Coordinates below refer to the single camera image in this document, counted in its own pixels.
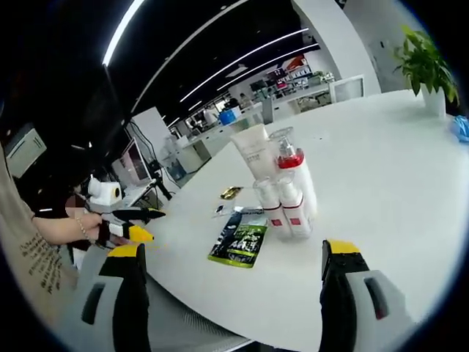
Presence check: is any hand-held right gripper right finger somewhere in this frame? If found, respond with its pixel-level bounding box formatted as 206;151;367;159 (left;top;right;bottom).
317;238;418;352

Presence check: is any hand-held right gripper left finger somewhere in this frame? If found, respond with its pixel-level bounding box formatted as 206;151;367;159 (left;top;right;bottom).
64;241;152;352

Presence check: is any white skincare bottle red collar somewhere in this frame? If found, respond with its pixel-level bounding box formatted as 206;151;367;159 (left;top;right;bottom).
269;126;319;221

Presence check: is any white skincare tube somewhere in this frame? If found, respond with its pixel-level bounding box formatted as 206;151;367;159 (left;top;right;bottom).
229;123;276;181

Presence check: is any person's left hand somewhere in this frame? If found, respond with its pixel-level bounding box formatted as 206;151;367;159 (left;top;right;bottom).
90;214;128;249

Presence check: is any black tripod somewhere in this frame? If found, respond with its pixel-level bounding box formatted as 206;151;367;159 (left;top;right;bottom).
149;171;174;202

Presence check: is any white framed monitor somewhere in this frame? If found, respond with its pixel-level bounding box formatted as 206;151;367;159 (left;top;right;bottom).
111;138;152;185

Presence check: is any clear silver sachet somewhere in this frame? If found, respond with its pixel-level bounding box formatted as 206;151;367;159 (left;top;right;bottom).
212;204;243;219

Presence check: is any white ceiling unit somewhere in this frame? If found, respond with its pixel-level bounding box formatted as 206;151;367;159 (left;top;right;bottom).
4;123;48;177

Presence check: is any gold foil sachet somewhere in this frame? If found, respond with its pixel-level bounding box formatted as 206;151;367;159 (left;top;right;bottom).
219;185;244;200

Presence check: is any beige printed shirt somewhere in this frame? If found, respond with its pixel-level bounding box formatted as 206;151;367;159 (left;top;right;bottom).
0;146;81;320

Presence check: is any black green packet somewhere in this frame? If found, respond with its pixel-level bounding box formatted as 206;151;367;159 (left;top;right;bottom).
207;208;269;270

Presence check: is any grey swivel chair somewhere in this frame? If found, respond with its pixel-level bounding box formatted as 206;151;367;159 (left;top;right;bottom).
261;96;276;125

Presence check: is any blue cloth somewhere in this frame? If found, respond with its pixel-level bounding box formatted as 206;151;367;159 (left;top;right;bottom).
450;114;469;143

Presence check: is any white mesh chair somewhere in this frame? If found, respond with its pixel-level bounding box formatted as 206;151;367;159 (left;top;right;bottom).
327;74;366;104

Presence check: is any green potted plant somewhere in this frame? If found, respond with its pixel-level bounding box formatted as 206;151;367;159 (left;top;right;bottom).
393;24;459;119

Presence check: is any bead bracelet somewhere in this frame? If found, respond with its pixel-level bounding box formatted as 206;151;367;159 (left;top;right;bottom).
75;216;91;240

